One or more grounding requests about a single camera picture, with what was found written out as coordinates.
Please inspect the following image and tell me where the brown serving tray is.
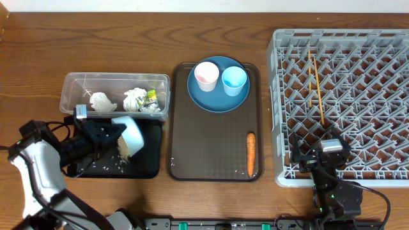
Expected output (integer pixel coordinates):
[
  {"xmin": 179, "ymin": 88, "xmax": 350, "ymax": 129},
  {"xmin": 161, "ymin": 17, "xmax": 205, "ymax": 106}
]
[{"xmin": 167, "ymin": 63, "xmax": 264, "ymax": 182}]

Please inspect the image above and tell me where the clear plastic bin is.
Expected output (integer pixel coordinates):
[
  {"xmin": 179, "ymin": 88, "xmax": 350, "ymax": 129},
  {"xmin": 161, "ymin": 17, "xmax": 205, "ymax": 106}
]
[{"xmin": 59, "ymin": 72, "xmax": 171, "ymax": 121}]

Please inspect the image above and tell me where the black waste tray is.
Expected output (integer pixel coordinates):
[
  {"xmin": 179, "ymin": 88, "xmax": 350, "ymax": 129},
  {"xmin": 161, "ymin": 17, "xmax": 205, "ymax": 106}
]
[{"xmin": 66, "ymin": 119, "xmax": 162, "ymax": 179}]

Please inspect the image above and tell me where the pink cup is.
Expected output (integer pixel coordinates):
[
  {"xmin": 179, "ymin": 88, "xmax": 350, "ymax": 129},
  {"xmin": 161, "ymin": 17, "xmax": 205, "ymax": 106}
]
[{"xmin": 194, "ymin": 61, "xmax": 219, "ymax": 92}]

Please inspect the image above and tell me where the orange carrot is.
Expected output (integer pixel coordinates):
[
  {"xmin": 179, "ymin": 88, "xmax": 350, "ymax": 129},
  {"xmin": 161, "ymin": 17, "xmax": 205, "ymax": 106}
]
[{"xmin": 246, "ymin": 132, "xmax": 256, "ymax": 177}]

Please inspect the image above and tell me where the left wooden chopstick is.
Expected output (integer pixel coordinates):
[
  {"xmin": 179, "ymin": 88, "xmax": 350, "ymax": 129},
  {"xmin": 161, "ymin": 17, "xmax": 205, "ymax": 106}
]
[{"xmin": 307, "ymin": 43, "xmax": 313, "ymax": 108}]

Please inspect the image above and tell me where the dark blue plate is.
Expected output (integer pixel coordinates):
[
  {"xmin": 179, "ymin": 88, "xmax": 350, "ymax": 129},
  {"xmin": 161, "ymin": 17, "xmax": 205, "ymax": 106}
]
[{"xmin": 187, "ymin": 56, "xmax": 251, "ymax": 113}]

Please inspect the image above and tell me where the pile of white rice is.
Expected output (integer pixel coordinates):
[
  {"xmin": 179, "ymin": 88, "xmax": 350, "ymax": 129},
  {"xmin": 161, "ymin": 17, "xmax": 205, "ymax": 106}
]
[{"xmin": 76, "ymin": 135, "xmax": 132, "ymax": 175}]

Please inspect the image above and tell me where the green snack wrapper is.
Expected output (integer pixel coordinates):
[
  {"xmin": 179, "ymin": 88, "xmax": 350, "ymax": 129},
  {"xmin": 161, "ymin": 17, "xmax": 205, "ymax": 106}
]
[{"xmin": 139, "ymin": 89, "xmax": 160, "ymax": 112}]

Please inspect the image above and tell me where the light blue bowl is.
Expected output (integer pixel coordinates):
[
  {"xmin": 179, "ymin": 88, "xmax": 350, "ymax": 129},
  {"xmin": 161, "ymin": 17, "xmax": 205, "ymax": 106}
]
[{"xmin": 111, "ymin": 116, "xmax": 144, "ymax": 161}]

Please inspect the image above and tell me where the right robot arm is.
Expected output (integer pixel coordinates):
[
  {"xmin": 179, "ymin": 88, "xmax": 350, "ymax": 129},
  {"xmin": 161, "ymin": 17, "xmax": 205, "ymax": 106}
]
[{"xmin": 291, "ymin": 129, "xmax": 363, "ymax": 229}]

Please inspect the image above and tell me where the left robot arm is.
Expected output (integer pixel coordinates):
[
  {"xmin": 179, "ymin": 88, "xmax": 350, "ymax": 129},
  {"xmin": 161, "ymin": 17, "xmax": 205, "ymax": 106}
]
[{"xmin": 8, "ymin": 116, "xmax": 146, "ymax": 229}]

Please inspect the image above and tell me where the right wooden chopstick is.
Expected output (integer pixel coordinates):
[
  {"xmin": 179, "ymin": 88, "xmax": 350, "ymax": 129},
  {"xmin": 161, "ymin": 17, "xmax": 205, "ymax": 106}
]
[{"xmin": 314, "ymin": 58, "xmax": 325, "ymax": 125}]

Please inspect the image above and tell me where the white tissue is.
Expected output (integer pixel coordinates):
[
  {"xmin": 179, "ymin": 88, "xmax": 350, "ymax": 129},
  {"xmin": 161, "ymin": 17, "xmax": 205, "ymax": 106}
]
[{"xmin": 89, "ymin": 92, "xmax": 117, "ymax": 112}]

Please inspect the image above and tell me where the light blue cup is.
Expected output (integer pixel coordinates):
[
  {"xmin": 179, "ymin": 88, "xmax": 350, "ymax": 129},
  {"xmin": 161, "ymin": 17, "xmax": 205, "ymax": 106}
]
[{"xmin": 222, "ymin": 66, "xmax": 247, "ymax": 96}]

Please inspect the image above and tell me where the grey dishwasher rack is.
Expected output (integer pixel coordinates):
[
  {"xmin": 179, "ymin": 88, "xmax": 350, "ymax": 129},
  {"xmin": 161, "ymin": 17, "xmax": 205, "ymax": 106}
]
[{"xmin": 266, "ymin": 29, "xmax": 408, "ymax": 188}]

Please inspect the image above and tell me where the white paper ball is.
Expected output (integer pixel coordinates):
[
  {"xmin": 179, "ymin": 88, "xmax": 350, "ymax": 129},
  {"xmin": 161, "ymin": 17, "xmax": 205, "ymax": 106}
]
[{"xmin": 123, "ymin": 88, "xmax": 147, "ymax": 112}]

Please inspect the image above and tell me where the wooden chopstick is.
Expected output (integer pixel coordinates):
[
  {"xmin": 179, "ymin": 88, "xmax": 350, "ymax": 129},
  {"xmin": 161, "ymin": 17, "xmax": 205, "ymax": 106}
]
[
  {"xmin": 307, "ymin": 43, "xmax": 313, "ymax": 108},
  {"xmin": 314, "ymin": 58, "xmax": 325, "ymax": 125}
]

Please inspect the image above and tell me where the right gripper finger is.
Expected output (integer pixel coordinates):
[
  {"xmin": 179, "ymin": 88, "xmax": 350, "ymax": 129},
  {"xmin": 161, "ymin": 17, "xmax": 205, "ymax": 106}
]
[
  {"xmin": 291, "ymin": 132, "xmax": 301, "ymax": 164},
  {"xmin": 322, "ymin": 126, "xmax": 344, "ymax": 142}
]

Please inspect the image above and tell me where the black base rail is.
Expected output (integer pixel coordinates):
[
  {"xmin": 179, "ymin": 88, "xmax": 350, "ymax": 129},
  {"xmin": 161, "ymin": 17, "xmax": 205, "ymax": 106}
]
[{"xmin": 137, "ymin": 217, "xmax": 383, "ymax": 230}]

